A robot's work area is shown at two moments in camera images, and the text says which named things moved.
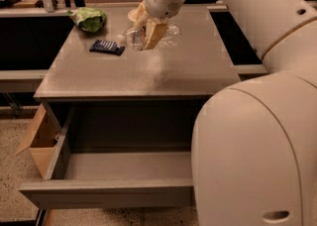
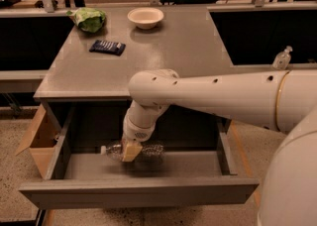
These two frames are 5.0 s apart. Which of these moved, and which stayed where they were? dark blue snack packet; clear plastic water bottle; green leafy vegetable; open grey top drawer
Moved: clear plastic water bottle
Stayed: green leafy vegetable; open grey top drawer; dark blue snack packet
